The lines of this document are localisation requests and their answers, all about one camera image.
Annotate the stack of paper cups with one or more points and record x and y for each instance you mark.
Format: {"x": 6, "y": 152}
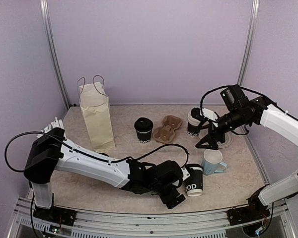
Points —
{"x": 194, "y": 126}

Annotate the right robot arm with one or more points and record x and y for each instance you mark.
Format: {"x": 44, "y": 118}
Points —
{"x": 241, "y": 112}

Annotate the brown pulp cup carrier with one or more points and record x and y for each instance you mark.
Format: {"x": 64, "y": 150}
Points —
{"x": 166, "y": 132}

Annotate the bundle of white straws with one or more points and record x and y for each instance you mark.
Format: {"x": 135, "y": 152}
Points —
{"x": 56, "y": 123}

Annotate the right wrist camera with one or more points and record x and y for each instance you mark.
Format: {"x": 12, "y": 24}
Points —
{"x": 204, "y": 115}

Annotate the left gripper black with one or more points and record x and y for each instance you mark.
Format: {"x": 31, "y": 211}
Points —
{"x": 167, "y": 200}

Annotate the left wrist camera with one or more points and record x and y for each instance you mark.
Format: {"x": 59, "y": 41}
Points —
{"x": 186, "y": 174}

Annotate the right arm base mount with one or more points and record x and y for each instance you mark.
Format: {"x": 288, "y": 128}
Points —
{"x": 254, "y": 210}

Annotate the beige paper bag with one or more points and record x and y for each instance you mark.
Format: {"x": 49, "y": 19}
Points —
{"x": 95, "y": 109}

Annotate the left aluminium corner post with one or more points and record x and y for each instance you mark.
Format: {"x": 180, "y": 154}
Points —
{"x": 53, "y": 52}

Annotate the light blue ceramic mug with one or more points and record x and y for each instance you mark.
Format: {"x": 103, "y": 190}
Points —
{"x": 212, "y": 162}

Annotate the black plastic cup lid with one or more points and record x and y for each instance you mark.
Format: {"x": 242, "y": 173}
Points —
{"x": 143, "y": 125}

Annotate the grey swirl silicone lid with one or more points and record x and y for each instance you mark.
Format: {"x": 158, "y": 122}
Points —
{"x": 228, "y": 141}

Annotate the aluminium corner post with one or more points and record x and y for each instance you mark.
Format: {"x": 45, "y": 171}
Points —
{"x": 53, "y": 52}
{"x": 249, "y": 41}

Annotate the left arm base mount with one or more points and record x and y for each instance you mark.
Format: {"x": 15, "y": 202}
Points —
{"x": 55, "y": 214}

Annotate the right aluminium corner post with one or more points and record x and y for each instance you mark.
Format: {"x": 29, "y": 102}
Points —
{"x": 249, "y": 41}

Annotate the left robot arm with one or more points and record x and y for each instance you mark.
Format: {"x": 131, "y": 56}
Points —
{"x": 53, "y": 151}

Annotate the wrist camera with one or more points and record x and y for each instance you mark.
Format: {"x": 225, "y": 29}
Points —
{"x": 204, "y": 115}
{"x": 186, "y": 174}

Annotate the aluminium front rail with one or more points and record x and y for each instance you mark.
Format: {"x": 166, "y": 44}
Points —
{"x": 210, "y": 224}

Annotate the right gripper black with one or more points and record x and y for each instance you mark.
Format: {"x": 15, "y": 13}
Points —
{"x": 213, "y": 131}

